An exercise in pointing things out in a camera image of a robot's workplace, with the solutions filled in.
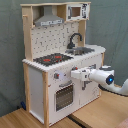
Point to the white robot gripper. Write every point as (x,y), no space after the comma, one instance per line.
(81,74)

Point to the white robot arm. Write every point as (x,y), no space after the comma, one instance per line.
(103,77)

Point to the wooden toy kitchen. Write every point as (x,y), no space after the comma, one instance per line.
(40,84)

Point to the white cabinet door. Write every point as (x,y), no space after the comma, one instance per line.
(89,89)

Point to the grey toy sink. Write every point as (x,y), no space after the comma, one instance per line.
(79,51)

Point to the toy oven door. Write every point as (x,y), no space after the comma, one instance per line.
(64,96)

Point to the black toy stovetop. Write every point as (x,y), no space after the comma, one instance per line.
(52,59)

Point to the grey backdrop curtain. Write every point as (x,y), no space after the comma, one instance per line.
(107,27)

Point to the toy microwave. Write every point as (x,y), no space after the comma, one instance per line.
(77,11)

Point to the grey range hood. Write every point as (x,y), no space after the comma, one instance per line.
(48,18)

